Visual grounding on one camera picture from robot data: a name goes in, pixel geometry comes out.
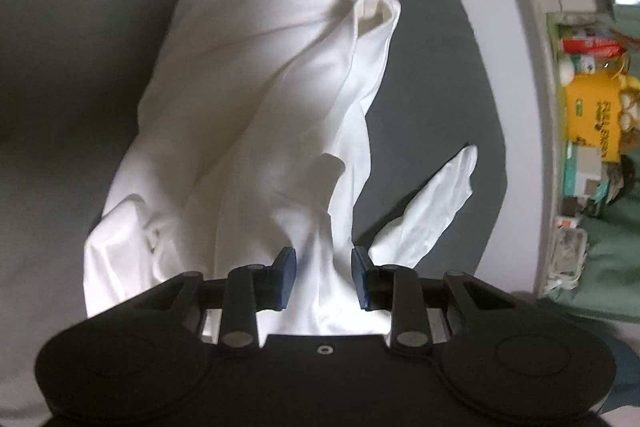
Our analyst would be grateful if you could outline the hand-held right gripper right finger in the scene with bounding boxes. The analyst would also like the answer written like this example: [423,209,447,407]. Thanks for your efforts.
[351,247,522,350]

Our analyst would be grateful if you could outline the clear plastic packaging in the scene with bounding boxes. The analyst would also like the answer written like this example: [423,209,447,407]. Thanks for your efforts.
[547,214,588,293]

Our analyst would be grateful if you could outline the red snack packet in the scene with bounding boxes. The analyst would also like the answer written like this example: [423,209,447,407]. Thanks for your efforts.
[562,38,626,58]

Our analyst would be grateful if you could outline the yellow snack bag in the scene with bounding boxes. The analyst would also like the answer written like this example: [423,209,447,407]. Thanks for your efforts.
[565,74,626,160]

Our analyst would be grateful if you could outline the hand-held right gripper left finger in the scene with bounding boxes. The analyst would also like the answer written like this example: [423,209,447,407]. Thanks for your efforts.
[125,247,297,350]

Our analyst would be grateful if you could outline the white shirt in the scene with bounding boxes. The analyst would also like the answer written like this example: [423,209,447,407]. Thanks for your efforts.
[82,0,478,338]

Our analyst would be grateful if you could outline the white teal carton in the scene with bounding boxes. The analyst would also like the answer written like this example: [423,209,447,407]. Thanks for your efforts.
[565,142,616,198]

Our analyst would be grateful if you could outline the bag of white balls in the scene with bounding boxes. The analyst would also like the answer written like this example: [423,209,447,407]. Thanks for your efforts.
[619,74,640,130]

